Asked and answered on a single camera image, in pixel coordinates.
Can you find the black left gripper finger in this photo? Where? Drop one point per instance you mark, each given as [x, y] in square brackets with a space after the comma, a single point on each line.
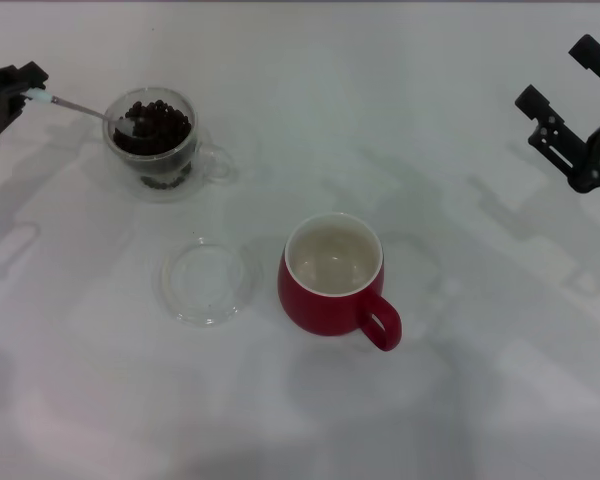
[11, 107]
[30, 77]

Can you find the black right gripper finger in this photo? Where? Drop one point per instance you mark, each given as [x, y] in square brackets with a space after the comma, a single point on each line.
[595, 57]
[555, 135]

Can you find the clear glass saucer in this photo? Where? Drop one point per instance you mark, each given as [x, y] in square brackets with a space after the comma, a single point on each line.
[205, 300]

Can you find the red ceramic mug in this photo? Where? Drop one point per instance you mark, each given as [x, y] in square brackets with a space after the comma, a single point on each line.
[320, 310]

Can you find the pile of coffee beans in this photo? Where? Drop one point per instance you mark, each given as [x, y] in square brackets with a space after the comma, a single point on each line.
[165, 130]

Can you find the clear double-wall glass cup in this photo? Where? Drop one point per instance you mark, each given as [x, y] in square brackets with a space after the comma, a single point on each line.
[122, 172]

